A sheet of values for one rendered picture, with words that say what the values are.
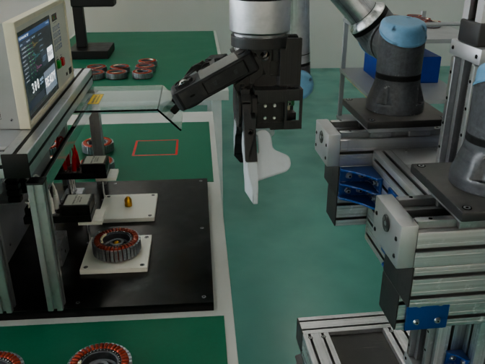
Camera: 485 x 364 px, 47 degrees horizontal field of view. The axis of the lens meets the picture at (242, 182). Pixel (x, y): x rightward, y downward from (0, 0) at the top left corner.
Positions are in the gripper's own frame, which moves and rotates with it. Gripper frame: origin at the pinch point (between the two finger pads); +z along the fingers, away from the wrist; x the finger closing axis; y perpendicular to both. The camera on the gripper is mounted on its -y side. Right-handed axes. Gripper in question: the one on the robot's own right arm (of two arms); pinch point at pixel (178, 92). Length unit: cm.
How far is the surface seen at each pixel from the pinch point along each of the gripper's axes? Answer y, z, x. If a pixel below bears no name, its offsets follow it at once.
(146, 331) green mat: 67, 20, 23
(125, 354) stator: 77, 21, 19
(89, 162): 18.6, 26.8, -0.4
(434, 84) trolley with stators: -196, -114, 124
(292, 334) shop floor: -21, 18, 111
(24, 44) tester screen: 45, 13, -33
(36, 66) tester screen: 39, 16, -28
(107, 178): 19.8, 25.1, 5.4
